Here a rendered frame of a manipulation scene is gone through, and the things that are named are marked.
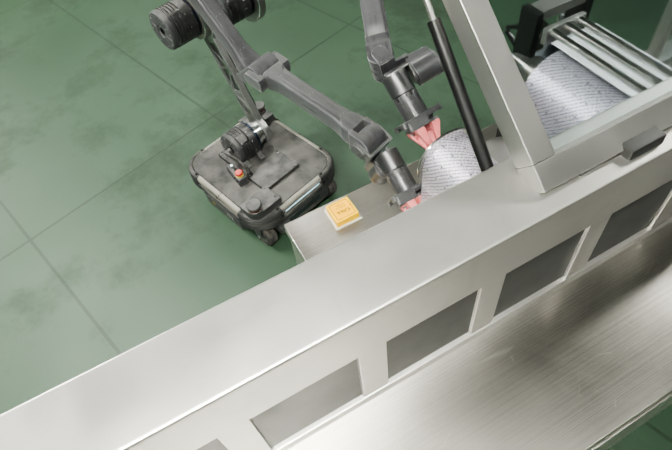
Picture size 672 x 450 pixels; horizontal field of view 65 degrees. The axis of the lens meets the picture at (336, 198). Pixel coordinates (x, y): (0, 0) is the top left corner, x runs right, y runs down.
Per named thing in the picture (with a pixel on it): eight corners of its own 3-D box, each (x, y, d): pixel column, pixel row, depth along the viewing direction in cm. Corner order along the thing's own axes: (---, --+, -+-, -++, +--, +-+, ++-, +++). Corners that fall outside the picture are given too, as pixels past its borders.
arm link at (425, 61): (376, 76, 123) (368, 50, 116) (418, 51, 123) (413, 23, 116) (401, 108, 117) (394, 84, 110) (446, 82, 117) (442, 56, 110)
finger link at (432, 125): (417, 165, 119) (397, 129, 118) (443, 150, 120) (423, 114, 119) (429, 163, 112) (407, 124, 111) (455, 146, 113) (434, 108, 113)
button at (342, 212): (347, 201, 152) (346, 195, 150) (359, 217, 148) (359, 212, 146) (326, 211, 150) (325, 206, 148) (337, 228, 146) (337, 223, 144)
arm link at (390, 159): (377, 149, 122) (397, 140, 124) (369, 159, 129) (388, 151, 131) (391, 175, 121) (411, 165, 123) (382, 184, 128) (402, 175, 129)
